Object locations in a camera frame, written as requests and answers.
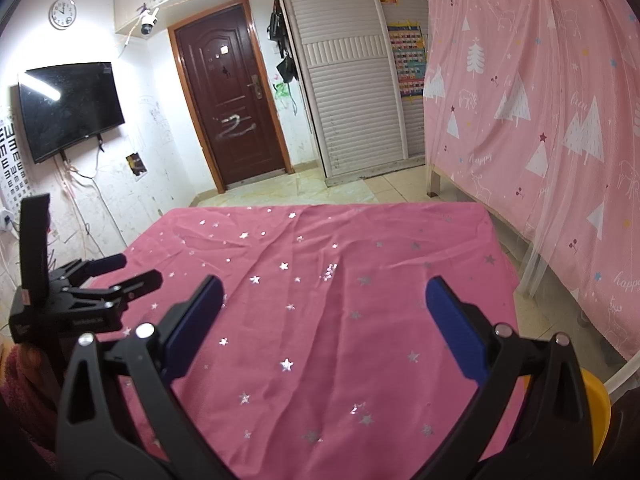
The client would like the black wall television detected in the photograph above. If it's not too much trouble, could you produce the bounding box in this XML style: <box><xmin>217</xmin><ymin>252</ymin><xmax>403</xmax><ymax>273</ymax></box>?
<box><xmin>18</xmin><ymin>62</ymin><xmax>126</xmax><ymax>163</ymax></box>

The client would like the round wall clock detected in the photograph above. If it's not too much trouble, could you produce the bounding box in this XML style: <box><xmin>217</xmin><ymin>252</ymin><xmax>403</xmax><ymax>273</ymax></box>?
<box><xmin>48</xmin><ymin>0</ymin><xmax>77</xmax><ymax>30</ymax></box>

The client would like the pink starred tablecloth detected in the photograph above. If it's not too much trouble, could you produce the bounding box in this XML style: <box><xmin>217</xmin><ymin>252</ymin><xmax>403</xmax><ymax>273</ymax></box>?
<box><xmin>90</xmin><ymin>203</ymin><xmax>521</xmax><ymax>480</ymax></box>

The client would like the eye chart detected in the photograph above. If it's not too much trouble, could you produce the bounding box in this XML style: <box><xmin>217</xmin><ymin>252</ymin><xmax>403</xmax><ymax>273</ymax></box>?
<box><xmin>0</xmin><ymin>117</ymin><xmax>28</xmax><ymax>211</ymax></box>

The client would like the white security camera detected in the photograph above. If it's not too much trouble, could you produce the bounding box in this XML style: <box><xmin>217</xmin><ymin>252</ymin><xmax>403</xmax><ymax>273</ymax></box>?
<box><xmin>137</xmin><ymin>2</ymin><xmax>161</xmax><ymax>37</ymax></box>

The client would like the white slatted wardrobe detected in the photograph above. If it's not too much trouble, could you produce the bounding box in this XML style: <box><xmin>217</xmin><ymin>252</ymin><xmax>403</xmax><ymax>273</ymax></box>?
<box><xmin>274</xmin><ymin>0</ymin><xmax>451</xmax><ymax>178</ymax></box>

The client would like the colourful grid wall chart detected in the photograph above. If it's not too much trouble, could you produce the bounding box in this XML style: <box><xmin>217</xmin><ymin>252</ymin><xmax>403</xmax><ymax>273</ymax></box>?
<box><xmin>387</xmin><ymin>21</ymin><xmax>428</xmax><ymax>103</ymax></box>

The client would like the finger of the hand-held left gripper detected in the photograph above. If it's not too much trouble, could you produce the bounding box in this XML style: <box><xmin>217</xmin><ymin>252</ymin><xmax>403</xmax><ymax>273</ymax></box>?
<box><xmin>65</xmin><ymin>253</ymin><xmax>127</xmax><ymax>279</ymax></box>
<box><xmin>85</xmin><ymin>269</ymin><xmax>164</xmax><ymax>303</ymax></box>

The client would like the black hanging bag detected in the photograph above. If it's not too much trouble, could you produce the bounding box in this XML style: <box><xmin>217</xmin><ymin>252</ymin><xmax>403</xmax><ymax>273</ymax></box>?
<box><xmin>276</xmin><ymin>55</ymin><xmax>299</xmax><ymax>83</ymax></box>
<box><xmin>269</xmin><ymin>0</ymin><xmax>287</xmax><ymax>56</ymax></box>

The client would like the yellow plastic bin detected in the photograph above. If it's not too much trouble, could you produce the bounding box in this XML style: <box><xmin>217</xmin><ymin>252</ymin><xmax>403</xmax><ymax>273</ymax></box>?
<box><xmin>520</xmin><ymin>367</ymin><xmax>612</xmax><ymax>466</ymax></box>

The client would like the white pole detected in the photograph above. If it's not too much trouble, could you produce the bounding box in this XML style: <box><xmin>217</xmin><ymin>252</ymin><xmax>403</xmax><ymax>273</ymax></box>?
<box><xmin>605</xmin><ymin>360</ymin><xmax>640</xmax><ymax>396</ymax></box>

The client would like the pink tree-print curtain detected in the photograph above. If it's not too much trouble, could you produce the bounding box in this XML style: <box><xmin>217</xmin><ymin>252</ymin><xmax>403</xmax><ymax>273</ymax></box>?
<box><xmin>422</xmin><ymin>0</ymin><xmax>640</xmax><ymax>361</ymax></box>

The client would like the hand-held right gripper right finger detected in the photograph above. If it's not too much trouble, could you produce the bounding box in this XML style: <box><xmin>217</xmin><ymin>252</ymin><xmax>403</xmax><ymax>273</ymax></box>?
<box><xmin>425</xmin><ymin>276</ymin><xmax>597</xmax><ymax>480</ymax></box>

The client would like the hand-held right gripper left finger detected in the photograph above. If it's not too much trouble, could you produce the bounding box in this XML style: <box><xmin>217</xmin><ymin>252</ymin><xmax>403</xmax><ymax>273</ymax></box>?
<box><xmin>55</xmin><ymin>274</ymin><xmax>236</xmax><ymax>480</ymax></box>

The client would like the dark brown door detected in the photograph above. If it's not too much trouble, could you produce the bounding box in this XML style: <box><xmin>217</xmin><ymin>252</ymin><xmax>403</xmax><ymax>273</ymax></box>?
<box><xmin>167</xmin><ymin>0</ymin><xmax>293</xmax><ymax>193</ymax></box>

